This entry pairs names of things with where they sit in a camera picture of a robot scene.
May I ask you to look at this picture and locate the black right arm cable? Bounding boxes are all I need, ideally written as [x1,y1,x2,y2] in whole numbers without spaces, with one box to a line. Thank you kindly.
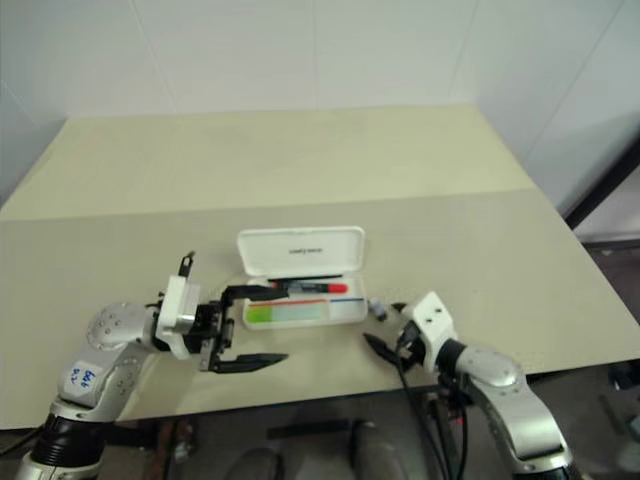
[424,379,471,480]
[394,349,426,480]

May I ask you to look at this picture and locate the black metal frame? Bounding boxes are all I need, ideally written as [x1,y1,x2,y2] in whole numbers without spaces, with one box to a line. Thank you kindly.
[563,149,640,224]

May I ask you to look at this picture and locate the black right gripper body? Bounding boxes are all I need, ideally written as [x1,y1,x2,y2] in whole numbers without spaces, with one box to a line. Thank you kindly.
[394,322,426,371]

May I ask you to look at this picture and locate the black table frame rail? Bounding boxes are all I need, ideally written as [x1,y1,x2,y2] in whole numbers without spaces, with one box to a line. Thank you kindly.
[107,419,169,450]

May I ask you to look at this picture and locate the black pen with red caps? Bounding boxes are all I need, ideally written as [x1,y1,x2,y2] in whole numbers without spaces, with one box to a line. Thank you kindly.
[271,281,349,296]

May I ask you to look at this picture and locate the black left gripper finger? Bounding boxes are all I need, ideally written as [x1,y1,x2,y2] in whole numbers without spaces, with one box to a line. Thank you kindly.
[219,282,291,309]
[209,353,290,375]

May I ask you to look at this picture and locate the white hard pencil case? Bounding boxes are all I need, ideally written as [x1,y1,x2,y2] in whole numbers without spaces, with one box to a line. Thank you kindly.
[235,225,370,331]

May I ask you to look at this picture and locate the green highlighter pen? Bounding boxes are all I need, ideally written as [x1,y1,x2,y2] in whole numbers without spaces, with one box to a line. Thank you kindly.
[246,304,329,327]

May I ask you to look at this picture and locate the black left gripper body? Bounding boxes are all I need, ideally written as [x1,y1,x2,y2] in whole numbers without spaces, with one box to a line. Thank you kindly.
[187,298,236,374]

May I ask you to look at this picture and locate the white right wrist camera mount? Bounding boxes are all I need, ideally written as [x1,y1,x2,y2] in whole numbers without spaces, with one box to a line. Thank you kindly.
[408,292,459,374]

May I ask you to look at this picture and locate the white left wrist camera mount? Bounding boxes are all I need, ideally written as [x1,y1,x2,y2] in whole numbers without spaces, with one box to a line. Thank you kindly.
[154,274,202,360]

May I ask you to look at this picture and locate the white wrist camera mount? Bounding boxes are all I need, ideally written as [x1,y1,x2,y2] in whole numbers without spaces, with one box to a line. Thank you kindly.
[154,274,202,360]
[408,292,459,374]

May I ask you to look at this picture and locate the rusty metal table leg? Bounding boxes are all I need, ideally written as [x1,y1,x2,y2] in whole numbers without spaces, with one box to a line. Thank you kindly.
[154,419,196,480]

